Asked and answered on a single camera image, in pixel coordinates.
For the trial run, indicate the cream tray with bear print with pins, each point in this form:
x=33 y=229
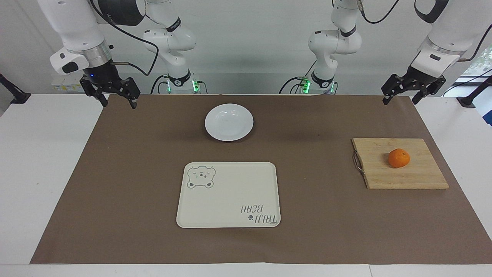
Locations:
x=230 y=200

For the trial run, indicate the orange fruit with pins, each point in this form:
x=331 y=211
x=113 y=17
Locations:
x=399 y=158

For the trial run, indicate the wooden cutting board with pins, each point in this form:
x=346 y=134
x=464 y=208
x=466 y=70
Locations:
x=415 y=177

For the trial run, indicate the white round plate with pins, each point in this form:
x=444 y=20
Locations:
x=229 y=122

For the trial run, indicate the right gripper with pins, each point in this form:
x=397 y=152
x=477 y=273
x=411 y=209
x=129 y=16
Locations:
x=103 y=77

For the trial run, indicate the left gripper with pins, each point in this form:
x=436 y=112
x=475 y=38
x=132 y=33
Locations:
x=422 y=75

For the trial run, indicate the black stand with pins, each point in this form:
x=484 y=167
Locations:
x=472 y=97
x=13 y=94

